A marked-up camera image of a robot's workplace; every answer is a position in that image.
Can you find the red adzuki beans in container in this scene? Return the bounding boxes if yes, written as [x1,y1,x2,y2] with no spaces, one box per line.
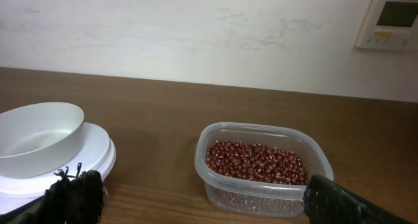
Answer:
[205,140,309,185]

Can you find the clear plastic food container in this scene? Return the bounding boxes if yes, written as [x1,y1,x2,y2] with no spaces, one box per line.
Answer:
[194,122,334,217]

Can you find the white digital kitchen scale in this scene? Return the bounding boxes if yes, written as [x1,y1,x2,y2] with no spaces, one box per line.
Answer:
[1,123,116,214]

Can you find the white round bowl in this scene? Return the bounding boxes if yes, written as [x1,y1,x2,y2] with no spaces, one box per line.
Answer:
[1,102,84,178]

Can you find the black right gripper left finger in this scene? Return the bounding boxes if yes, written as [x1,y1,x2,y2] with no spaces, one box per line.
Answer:
[1,163,105,224]

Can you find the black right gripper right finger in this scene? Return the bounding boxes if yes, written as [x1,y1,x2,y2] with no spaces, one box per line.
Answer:
[303,175,411,224]

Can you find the beige wall control panel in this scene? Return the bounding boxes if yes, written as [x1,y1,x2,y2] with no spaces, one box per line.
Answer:
[355,0,417,51]

